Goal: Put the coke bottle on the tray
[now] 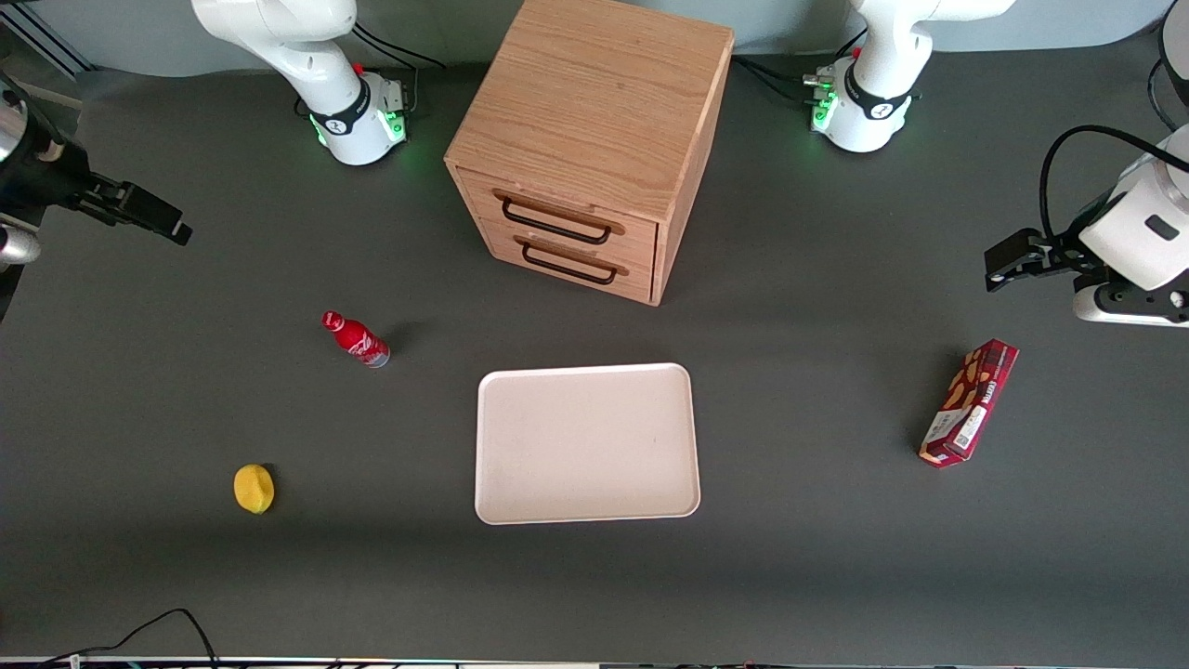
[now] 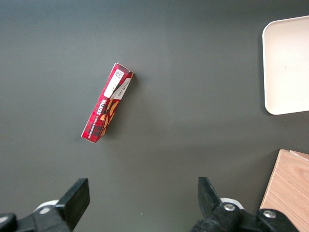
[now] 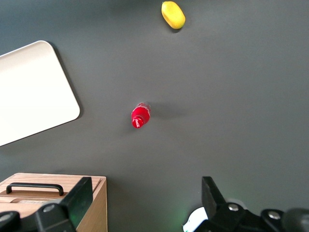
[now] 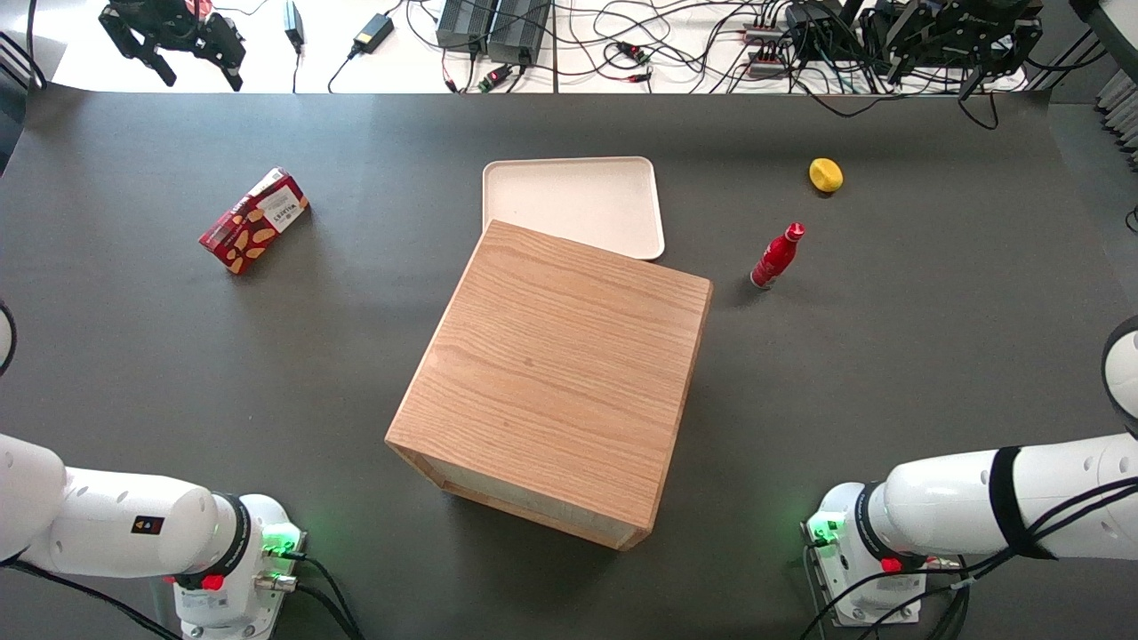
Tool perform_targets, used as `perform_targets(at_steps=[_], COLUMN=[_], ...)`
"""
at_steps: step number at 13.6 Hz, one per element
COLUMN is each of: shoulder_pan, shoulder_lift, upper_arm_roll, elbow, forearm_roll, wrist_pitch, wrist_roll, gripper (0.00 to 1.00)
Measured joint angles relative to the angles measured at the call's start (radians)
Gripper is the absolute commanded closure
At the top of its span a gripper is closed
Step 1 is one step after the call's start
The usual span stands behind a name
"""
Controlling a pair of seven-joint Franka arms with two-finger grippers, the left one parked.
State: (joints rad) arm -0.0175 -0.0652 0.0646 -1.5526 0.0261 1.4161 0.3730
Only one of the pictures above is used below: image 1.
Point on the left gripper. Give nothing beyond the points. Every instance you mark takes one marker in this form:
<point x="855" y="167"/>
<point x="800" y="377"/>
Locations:
<point x="1057" y="253"/>

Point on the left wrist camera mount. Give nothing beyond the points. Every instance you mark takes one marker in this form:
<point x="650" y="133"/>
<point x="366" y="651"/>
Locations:
<point x="1129" y="305"/>

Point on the aluminium frame profile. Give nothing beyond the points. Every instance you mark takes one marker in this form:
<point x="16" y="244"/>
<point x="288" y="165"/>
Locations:
<point x="37" y="39"/>

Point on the red coke bottle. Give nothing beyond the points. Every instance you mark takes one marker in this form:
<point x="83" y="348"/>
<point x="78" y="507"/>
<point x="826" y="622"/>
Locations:
<point x="358" y="340"/>

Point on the wooden drawer cabinet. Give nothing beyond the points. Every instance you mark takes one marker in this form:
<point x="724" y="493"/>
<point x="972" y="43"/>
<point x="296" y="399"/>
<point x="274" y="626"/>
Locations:
<point x="594" y="93"/>

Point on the wooden drawer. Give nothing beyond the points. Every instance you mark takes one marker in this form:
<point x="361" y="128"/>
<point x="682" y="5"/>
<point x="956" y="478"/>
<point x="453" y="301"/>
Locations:
<point x="641" y="237"/>
<point x="641" y="281"/>

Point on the white rectangular plastic tray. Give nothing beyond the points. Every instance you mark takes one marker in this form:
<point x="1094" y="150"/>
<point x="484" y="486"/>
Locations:
<point x="585" y="446"/>

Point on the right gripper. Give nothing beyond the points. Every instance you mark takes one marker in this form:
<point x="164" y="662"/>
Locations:
<point x="51" y="173"/>

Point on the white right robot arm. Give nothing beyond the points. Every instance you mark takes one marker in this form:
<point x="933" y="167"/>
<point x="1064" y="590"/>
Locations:
<point x="316" y="65"/>

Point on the yellow lemon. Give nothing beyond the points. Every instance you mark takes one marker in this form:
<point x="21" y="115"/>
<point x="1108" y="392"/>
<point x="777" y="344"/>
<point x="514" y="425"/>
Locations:
<point x="254" y="489"/>

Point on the red snack box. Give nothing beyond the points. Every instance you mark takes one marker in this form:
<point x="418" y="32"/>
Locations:
<point x="971" y="400"/>

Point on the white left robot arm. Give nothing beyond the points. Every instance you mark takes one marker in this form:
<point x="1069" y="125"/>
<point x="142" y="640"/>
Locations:
<point x="887" y="56"/>

